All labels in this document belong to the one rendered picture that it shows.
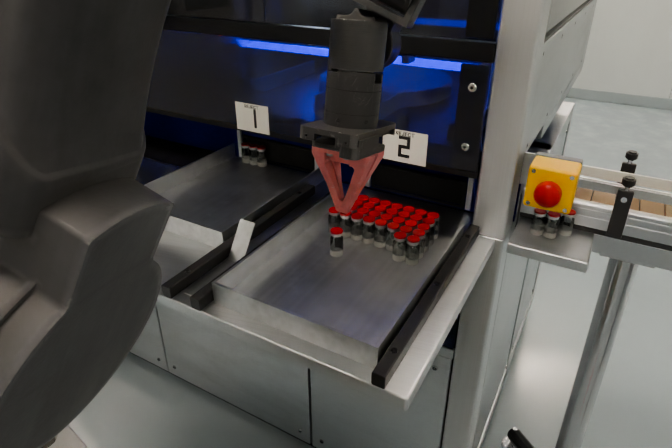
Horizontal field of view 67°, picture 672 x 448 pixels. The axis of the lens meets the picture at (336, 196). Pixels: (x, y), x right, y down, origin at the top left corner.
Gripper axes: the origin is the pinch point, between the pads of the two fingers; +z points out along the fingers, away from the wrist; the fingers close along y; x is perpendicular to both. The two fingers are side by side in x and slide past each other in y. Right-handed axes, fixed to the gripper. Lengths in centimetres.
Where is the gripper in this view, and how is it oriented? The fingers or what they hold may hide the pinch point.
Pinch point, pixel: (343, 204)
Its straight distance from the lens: 56.4
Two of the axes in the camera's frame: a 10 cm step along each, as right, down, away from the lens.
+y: 4.9, -2.4, 8.4
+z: -0.8, 9.4, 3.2
